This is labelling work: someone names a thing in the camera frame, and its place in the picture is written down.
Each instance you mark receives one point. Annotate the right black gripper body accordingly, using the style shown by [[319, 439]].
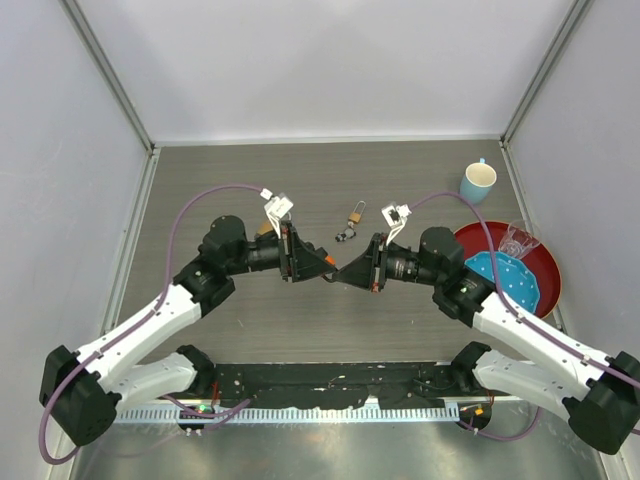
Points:
[[379, 261]]

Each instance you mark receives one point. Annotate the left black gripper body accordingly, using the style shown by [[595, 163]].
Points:
[[287, 251]]

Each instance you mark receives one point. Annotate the small brass padlock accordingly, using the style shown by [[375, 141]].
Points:
[[356, 215]]

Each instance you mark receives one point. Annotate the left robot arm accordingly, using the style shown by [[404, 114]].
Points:
[[84, 390]]

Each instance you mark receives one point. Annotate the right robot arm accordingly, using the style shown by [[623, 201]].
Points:
[[595, 393]]

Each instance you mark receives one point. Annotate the large brass padlock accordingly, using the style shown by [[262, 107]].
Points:
[[266, 228]]

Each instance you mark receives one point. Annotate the light blue mug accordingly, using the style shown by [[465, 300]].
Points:
[[478, 179]]

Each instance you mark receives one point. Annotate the blue dotted plate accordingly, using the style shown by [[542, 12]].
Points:
[[517, 280]]

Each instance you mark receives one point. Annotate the clear drinking glass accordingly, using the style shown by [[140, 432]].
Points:
[[519, 239]]

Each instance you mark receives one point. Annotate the red round tray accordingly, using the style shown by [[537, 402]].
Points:
[[539, 262]]

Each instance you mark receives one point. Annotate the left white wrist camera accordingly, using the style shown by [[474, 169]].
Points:
[[277, 208]]

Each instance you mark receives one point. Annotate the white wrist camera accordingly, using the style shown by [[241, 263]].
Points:
[[277, 208], [396, 217]]

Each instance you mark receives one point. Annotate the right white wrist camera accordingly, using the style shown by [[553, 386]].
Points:
[[396, 217]]

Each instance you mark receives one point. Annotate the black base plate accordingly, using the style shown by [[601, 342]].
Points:
[[334, 386]]

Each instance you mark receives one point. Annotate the white slotted cable duct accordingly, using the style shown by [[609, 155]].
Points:
[[370, 412]]

